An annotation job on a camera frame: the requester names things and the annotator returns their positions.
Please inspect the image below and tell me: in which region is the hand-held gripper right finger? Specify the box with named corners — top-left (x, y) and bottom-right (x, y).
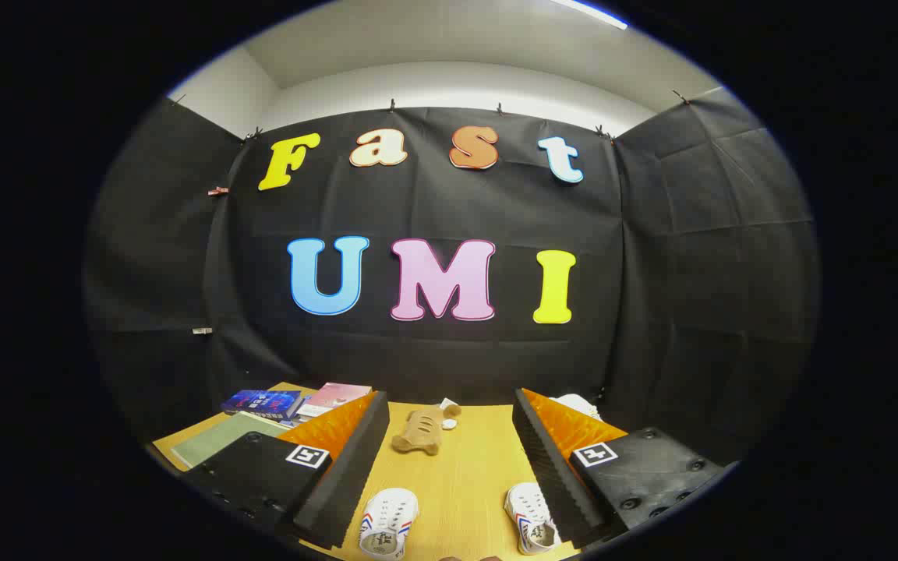
top-left (511, 387), bottom-right (732, 549)

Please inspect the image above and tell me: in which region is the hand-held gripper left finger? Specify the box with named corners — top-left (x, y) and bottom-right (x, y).
top-left (182, 390), bottom-right (391, 552)

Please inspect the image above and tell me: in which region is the white striped canvas shoe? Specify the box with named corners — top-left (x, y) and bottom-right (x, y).
top-left (504, 482), bottom-right (563, 556)
top-left (359, 488), bottom-right (420, 560)

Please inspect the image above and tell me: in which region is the cream fabric storage box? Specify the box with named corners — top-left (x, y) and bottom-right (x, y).
top-left (171, 411), bottom-right (294, 471)

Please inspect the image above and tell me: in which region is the white plush pouch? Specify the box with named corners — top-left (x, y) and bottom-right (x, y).
top-left (549, 393), bottom-right (602, 422)

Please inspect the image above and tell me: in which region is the pink cover book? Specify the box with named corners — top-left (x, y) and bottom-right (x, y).
top-left (295, 382), bottom-right (373, 420)

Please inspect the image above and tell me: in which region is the brown plush toy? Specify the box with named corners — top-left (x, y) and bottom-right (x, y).
top-left (391, 403), bottom-right (463, 457)

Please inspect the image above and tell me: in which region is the blue hardcover book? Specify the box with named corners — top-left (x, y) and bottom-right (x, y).
top-left (221, 390), bottom-right (303, 422)

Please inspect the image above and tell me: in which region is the black backdrop cloth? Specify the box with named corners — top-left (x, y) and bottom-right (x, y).
top-left (83, 86), bottom-right (820, 468)

